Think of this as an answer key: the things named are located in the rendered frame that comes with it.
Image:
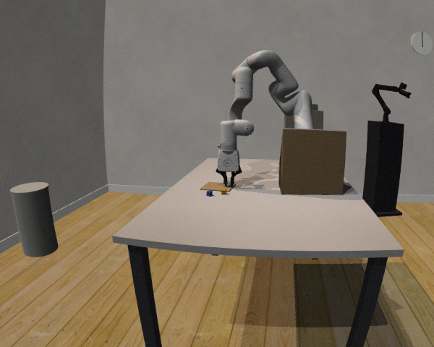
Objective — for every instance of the tan mat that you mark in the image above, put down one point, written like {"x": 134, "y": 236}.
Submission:
{"x": 216, "y": 186}

